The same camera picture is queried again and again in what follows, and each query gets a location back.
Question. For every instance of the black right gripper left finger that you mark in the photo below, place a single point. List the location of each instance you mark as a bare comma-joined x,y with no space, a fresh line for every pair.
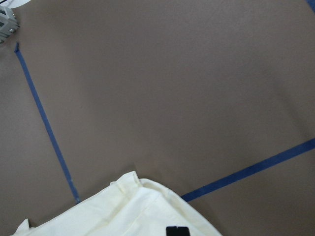
171,231

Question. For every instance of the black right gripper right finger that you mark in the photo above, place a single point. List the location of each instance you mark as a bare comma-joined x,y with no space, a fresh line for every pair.
183,231

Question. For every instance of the cream white long-sleeve shirt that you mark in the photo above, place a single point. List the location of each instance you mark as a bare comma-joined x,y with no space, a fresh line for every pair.
130,206

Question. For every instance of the aluminium frame post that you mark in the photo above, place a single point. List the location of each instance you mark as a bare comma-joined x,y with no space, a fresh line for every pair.
8,23

